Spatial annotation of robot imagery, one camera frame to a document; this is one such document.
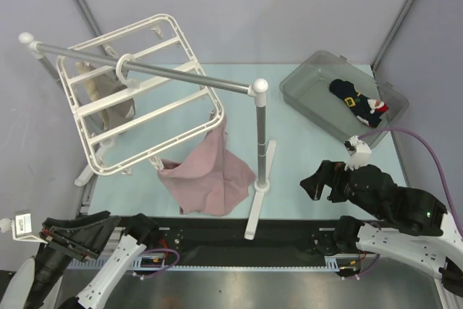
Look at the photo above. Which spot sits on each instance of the pink cloth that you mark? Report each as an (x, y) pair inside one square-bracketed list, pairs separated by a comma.
[(211, 180)]

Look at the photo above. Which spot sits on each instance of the grey translucent plastic bin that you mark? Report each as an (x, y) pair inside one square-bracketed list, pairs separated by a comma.
[(306, 90)]

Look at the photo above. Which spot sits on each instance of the white plastic clip hanger frame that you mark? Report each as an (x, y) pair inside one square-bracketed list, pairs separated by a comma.
[(75, 71)]

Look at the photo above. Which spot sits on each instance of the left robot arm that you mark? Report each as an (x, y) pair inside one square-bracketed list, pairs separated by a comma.
[(39, 274)]

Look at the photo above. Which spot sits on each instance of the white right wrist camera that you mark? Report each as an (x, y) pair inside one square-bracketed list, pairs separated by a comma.
[(359, 153)]

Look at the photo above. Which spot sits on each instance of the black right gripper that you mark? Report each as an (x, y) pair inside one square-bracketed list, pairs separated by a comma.
[(338, 184)]

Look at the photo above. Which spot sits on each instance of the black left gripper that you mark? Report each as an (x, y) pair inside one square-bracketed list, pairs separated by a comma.
[(80, 242)]

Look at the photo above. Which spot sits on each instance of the metal drying rack stand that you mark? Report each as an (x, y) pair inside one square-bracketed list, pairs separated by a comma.
[(258, 90)]

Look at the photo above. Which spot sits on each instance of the navy Santa sock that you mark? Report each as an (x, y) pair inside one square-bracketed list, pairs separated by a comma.
[(370, 111)]

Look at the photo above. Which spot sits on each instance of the navy belt-buckle sock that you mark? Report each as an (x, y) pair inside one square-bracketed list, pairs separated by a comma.
[(345, 91)]

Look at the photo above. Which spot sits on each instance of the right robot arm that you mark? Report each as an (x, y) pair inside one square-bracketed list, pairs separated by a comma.
[(427, 237)]

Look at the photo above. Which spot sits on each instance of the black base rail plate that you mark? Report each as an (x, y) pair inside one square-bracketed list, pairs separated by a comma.
[(207, 243)]

